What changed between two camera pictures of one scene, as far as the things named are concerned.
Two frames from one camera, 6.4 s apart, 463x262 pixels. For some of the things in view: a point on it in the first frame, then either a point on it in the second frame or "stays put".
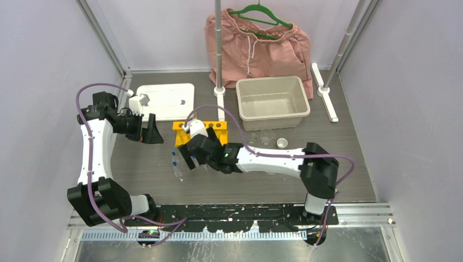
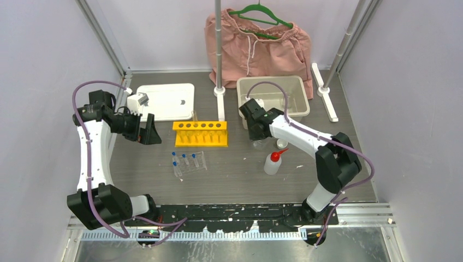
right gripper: (187, 153) → (254, 136)
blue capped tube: (193, 157) stays put
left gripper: (150, 135) stays put
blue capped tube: (174, 158) stays put
